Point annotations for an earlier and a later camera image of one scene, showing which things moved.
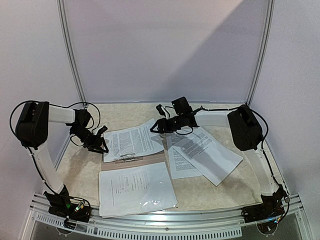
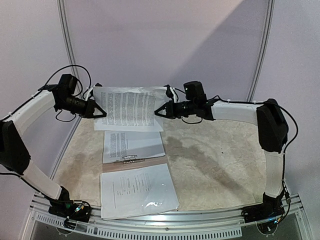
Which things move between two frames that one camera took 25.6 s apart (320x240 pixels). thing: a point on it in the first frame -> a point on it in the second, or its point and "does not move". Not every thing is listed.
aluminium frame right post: (269, 23) does not move
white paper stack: (180, 167) -> (129, 108)
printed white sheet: (135, 189) does not move
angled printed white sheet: (212, 157) -> (118, 144)
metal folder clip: (128, 157) does not move
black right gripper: (162, 123) -> (170, 110)
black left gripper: (95, 143) -> (88, 112)
